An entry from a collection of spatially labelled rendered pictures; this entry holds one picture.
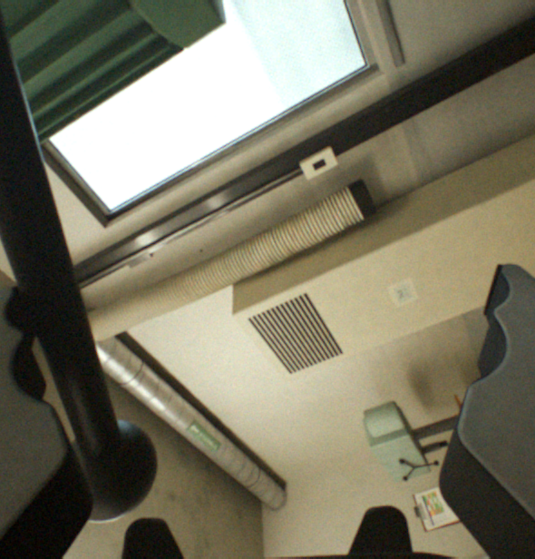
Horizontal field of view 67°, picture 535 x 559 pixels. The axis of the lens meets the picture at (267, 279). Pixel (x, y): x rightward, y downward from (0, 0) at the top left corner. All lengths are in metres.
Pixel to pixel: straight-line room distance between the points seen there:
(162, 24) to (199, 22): 0.02
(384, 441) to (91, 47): 2.23
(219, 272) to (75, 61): 1.57
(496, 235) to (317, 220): 0.68
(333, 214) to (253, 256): 0.37
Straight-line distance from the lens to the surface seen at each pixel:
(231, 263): 1.72
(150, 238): 1.81
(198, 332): 2.23
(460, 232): 1.71
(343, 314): 1.79
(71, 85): 0.21
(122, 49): 0.20
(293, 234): 1.65
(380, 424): 2.22
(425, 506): 3.16
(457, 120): 1.85
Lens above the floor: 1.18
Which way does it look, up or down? 14 degrees up
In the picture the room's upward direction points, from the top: 115 degrees counter-clockwise
